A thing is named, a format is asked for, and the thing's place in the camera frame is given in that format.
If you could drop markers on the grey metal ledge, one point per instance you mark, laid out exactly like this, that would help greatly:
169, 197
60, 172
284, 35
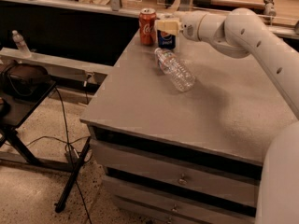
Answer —
93, 73

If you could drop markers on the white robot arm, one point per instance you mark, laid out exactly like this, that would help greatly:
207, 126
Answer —
239, 34

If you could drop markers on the dark bag on side table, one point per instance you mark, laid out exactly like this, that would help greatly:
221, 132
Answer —
22, 79

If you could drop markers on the clear plastic water bottle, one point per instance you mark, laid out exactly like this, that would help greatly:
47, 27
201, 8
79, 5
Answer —
178, 73

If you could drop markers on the top drawer metal knob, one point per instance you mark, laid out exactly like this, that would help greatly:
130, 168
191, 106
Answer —
182, 181

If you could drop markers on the red coke can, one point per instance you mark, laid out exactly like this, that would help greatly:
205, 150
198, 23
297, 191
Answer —
147, 18

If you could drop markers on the grey drawer cabinet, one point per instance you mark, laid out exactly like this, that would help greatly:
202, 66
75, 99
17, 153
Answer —
146, 134

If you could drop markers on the blue pepsi can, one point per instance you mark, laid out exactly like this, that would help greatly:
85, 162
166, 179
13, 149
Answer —
165, 40

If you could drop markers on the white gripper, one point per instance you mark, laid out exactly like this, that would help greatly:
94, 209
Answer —
189, 26

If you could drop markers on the small bottle on ledge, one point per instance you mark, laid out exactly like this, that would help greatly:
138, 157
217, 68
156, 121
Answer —
21, 44

